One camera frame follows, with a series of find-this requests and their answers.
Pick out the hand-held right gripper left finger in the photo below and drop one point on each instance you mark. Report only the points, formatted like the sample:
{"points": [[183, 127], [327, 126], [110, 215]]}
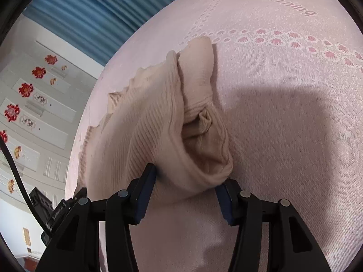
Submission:
{"points": [[144, 192]]}

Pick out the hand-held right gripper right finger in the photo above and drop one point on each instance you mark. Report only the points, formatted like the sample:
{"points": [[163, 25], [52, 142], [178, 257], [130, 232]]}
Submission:
{"points": [[224, 201]]}

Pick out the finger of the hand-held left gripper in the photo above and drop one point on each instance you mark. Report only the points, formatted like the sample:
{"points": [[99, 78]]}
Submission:
{"points": [[80, 193]]}

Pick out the beige knit sweater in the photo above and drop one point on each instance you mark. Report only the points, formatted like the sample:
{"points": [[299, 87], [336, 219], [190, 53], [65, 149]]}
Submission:
{"points": [[147, 124]]}

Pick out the white wardrobe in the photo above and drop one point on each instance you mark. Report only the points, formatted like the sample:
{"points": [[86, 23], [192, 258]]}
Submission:
{"points": [[42, 136]]}

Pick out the red paper-cut decoration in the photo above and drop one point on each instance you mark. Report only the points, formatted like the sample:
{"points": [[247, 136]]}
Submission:
{"points": [[38, 72], [12, 113], [3, 136], [51, 59], [25, 89]]}

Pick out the pink patterned bed sheet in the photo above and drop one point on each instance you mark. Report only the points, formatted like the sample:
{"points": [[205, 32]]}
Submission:
{"points": [[283, 104]]}

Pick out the blue curtain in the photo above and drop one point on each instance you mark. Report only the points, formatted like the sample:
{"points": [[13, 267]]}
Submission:
{"points": [[93, 11]]}

